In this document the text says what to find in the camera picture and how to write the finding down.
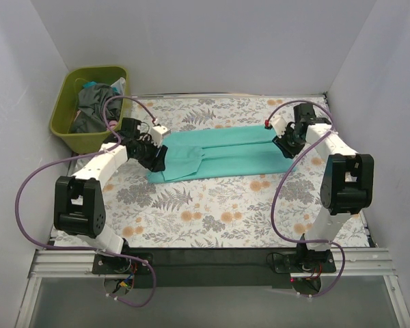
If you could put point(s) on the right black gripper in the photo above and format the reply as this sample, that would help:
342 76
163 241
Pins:
285 145

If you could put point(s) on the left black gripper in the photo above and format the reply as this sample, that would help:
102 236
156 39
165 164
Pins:
155 157

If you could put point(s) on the teal t shirt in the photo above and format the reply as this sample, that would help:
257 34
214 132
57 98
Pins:
216 153

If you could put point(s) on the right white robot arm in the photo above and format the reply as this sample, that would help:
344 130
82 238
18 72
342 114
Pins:
347 185

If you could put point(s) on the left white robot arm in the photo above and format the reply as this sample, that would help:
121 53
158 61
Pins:
79 208

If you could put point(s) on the floral table mat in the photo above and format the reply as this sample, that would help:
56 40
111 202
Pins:
265 210

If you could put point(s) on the clear plastic bag in bin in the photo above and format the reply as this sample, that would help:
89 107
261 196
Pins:
119 87

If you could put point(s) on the grey t shirt in bin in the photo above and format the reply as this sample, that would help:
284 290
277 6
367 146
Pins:
91 99

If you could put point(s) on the green plastic laundry bin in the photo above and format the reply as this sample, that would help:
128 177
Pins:
66 107

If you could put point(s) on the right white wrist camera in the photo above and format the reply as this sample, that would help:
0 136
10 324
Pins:
278 124

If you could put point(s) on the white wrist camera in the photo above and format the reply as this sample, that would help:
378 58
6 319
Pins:
158 133
278 124

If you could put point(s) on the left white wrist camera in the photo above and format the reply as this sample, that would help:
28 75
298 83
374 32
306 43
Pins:
158 133

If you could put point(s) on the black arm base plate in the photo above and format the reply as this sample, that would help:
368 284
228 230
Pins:
216 267

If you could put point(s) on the aluminium frame rail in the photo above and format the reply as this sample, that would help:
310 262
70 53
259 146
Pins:
60 264

